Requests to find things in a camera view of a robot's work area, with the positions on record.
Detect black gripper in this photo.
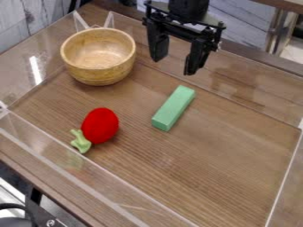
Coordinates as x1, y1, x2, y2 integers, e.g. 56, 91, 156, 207
143, 0, 226, 75

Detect red plush fruit green stem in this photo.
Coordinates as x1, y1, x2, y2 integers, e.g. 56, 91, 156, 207
69, 107, 120, 154

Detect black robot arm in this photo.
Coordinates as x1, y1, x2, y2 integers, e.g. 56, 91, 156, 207
142, 0, 226, 75

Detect wooden bowl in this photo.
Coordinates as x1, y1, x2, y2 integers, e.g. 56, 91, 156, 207
60, 27, 136, 86

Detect green rectangular block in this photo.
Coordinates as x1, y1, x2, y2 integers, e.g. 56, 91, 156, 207
151, 85, 195, 131

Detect metal table leg background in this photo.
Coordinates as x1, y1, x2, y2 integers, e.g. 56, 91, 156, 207
266, 9, 299, 56

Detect clear acrylic tray walls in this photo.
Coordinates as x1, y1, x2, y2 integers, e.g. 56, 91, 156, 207
0, 6, 303, 227

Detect black table frame bracket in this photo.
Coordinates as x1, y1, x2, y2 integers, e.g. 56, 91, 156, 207
0, 185, 68, 227

